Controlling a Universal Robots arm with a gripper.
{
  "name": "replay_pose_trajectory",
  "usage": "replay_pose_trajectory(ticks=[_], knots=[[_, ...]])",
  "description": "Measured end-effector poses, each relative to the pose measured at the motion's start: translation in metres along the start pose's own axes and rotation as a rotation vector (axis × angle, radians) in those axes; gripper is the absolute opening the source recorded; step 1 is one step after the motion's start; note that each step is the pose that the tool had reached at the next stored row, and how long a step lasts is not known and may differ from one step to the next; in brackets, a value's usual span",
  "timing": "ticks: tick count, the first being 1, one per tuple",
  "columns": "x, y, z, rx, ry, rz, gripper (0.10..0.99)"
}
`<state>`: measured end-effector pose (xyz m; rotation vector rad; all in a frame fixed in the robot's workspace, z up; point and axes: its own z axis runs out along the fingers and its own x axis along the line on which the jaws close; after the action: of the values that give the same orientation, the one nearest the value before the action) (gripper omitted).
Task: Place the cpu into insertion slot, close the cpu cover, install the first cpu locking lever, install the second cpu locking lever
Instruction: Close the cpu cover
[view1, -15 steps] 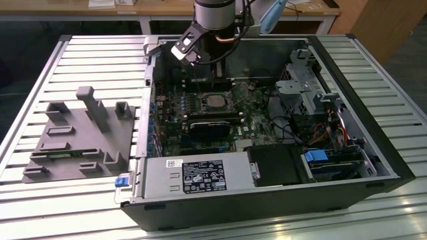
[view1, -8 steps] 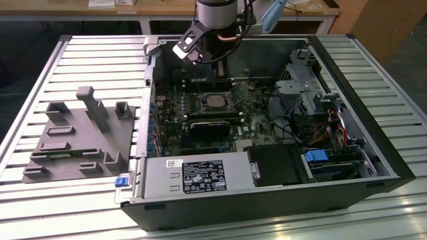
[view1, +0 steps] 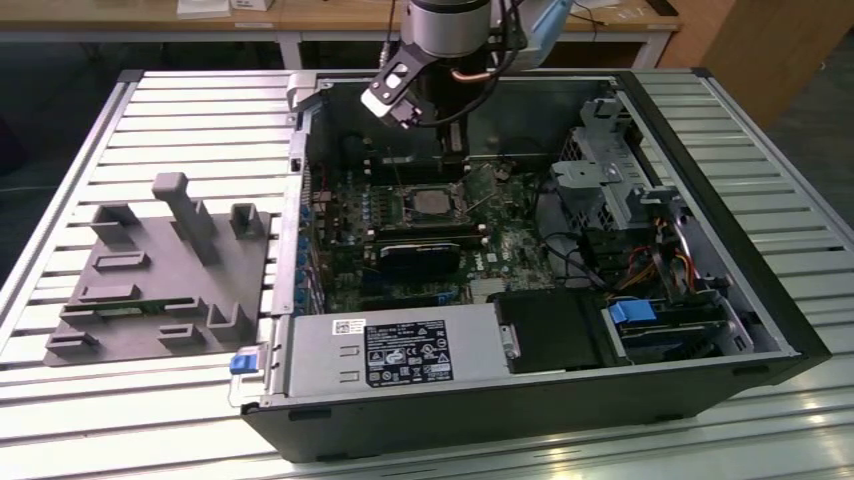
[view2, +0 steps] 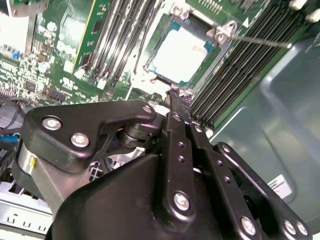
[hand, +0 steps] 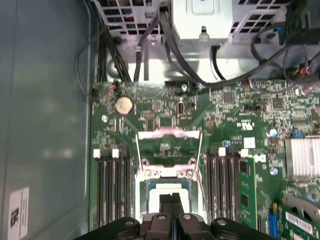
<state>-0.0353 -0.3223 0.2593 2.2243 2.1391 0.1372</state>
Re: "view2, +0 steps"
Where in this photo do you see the silver CPU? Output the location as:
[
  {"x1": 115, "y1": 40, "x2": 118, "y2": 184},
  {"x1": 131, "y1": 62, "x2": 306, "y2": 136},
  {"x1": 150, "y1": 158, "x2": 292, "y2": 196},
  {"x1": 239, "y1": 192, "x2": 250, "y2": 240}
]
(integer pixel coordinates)
[{"x1": 147, "y1": 21, "x2": 222, "y2": 87}]

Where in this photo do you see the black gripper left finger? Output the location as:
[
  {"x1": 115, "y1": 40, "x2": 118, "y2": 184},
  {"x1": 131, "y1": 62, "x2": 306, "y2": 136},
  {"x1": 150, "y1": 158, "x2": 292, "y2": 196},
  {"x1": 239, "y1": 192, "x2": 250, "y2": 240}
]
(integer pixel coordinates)
[{"x1": 18, "y1": 87, "x2": 199, "y2": 226}]

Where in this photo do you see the wire locking lever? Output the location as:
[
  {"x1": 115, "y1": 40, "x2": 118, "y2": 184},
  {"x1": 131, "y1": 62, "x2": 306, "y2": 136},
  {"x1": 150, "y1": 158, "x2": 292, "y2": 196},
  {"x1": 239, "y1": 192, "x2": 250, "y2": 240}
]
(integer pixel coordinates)
[
  {"x1": 133, "y1": 0, "x2": 167, "y2": 75},
  {"x1": 228, "y1": 35, "x2": 293, "y2": 50}
]

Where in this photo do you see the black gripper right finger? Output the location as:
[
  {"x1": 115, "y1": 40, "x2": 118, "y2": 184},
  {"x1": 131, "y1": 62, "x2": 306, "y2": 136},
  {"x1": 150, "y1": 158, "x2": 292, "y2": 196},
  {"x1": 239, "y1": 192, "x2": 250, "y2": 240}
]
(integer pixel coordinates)
[{"x1": 179, "y1": 93, "x2": 314, "y2": 240}]

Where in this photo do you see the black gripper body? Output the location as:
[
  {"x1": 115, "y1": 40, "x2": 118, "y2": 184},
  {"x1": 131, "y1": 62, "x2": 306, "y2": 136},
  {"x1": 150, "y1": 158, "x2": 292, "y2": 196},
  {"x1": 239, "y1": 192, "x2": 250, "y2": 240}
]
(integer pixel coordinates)
[{"x1": 49, "y1": 152, "x2": 244, "y2": 240}]

